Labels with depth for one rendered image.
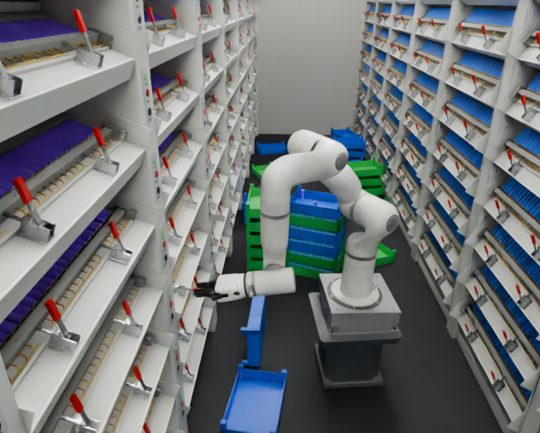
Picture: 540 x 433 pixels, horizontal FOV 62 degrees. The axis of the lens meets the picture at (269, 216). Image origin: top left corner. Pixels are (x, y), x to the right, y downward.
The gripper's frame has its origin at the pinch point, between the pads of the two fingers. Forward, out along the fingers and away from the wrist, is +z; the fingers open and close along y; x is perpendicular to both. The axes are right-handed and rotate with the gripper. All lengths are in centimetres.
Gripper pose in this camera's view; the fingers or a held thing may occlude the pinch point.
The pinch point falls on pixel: (202, 289)
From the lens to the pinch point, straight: 154.1
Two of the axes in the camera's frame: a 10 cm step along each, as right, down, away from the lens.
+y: 0.4, -4.3, 9.0
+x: -1.5, -8.9, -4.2
